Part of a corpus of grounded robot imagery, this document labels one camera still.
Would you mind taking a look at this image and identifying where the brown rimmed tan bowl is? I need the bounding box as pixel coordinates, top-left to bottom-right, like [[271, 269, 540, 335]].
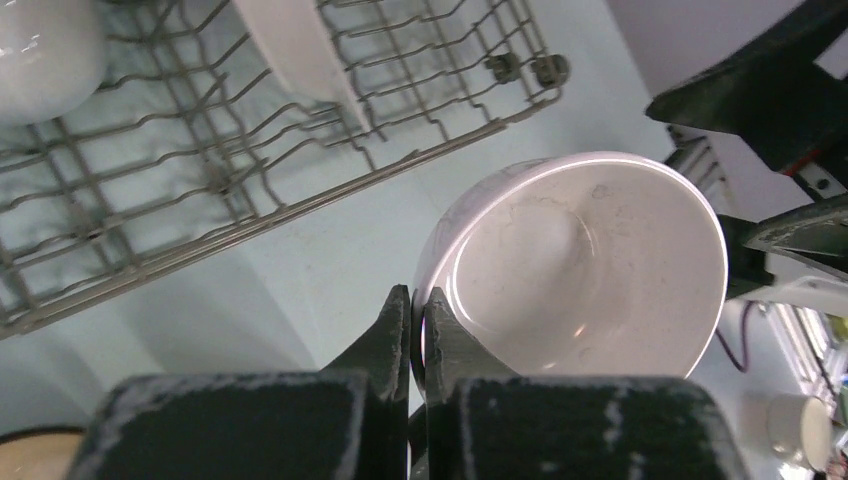
[[1, 428, 84, 480]]

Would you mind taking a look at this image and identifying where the grey wire dish rack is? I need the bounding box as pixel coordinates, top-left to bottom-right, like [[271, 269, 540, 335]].
[[1, 1, 570, 338]]

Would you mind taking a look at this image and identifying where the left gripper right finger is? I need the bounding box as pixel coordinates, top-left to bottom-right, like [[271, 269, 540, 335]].
[[421, 288, 749, 479]]

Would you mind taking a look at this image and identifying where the white scalloped plate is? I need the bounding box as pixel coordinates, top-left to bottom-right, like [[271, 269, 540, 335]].
[[234, 0, 372, 132]]

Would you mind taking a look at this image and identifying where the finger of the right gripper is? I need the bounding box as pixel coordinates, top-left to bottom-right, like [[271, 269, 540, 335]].
[[646, 1, 847, 173]]

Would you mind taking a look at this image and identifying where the pink white bowl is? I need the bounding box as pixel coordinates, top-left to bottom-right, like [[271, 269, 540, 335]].
[[411, 151, 729, 383]]

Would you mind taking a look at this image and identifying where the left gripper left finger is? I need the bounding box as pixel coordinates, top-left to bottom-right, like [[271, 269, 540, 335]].
[[68, 285, 411, 479]]

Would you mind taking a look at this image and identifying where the white ceramic bowl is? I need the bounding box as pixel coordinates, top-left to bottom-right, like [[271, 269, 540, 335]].
[[1, 0, 107, 126]]

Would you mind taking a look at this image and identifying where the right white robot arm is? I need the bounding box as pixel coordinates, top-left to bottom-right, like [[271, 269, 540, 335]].
[[646, 1, 847, 317]]

